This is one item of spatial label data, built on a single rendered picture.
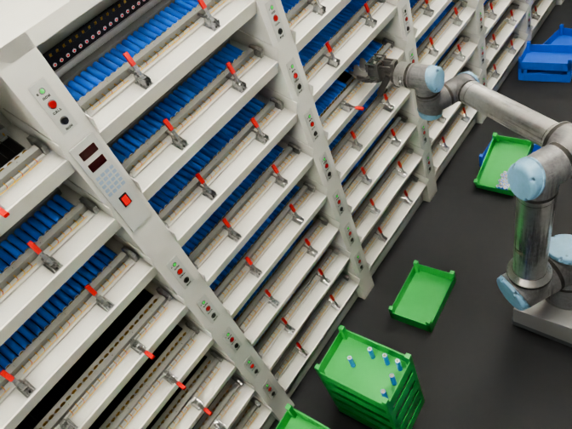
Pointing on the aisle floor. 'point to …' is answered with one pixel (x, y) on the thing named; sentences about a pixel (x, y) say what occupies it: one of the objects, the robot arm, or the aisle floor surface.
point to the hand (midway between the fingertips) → (353, 71)
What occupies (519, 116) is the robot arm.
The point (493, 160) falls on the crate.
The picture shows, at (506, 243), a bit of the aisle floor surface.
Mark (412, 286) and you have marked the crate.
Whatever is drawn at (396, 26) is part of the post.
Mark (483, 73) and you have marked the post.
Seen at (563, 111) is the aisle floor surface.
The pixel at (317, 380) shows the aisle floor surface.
